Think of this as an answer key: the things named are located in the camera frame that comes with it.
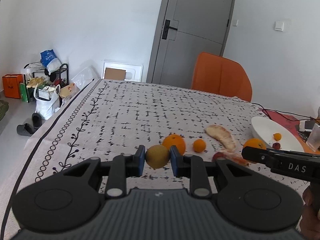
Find black door handle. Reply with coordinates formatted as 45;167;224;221
162;20;178;40

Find small tangerine in plate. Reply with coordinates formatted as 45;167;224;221
273;133;282;141

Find orange paper bag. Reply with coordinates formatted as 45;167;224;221
2;74;23;99

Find black slippers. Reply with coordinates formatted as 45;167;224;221
16;113;42;137

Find white plate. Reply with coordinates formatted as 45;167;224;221
251;116;304;152

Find red plum in plate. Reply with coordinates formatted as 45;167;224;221
272;142;281;150

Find white plastic bag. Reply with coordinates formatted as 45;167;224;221
34;85;60;120

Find blue white bag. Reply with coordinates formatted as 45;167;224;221
40;50;62;74

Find white light switch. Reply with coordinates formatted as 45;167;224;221
274;21;285;32

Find grey door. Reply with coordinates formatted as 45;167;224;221
146;0;235;88

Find peeled pomelo segment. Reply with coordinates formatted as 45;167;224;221
204;125;237;152

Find green brown kiwi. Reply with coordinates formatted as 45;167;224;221
145;145;170;169

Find person's right hand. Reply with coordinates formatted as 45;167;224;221
299;186;320;239

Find white foam packaging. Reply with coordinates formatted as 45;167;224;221
101;61;143;82

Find brown cardboard piece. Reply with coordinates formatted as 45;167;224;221
104;68;126;81

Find orange chair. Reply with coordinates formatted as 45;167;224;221
191;52;252;102

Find black cable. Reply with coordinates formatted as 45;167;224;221
252;102;320;126

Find black metal rack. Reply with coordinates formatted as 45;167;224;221
21;61;69;103

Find patterned grey tablecloth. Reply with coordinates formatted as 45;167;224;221
1;80;301;239

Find large orange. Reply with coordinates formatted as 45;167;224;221
162;134;186;155
243;138;266;150

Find red plum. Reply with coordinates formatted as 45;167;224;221
272;142;281;150
212;152;226;162

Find red orange table mat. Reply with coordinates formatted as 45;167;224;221
259;107;319;154

